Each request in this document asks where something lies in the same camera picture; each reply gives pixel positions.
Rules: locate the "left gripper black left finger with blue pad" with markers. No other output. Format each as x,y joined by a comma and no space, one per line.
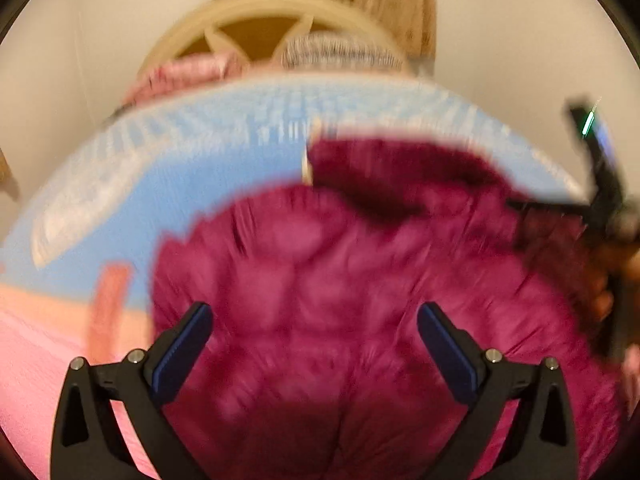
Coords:
87,442

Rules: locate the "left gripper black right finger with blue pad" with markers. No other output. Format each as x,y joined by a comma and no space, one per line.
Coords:
541,441

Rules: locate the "magenta puffer jacket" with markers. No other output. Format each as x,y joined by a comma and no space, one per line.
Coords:
315,369

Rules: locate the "person's right hand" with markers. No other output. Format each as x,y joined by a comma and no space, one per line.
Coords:
608,261

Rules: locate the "blue pink printed bedspread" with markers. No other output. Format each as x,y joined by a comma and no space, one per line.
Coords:
76,267

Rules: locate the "woven basket at left edge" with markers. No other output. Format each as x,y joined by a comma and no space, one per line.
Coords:
8,183

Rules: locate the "grey striped pillow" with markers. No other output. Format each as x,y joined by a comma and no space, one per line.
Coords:
333,51

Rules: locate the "pink floral folded blanket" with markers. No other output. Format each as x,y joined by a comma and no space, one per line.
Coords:
181,74

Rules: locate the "cream wooden headboard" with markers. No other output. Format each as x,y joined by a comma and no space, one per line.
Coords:
257,30

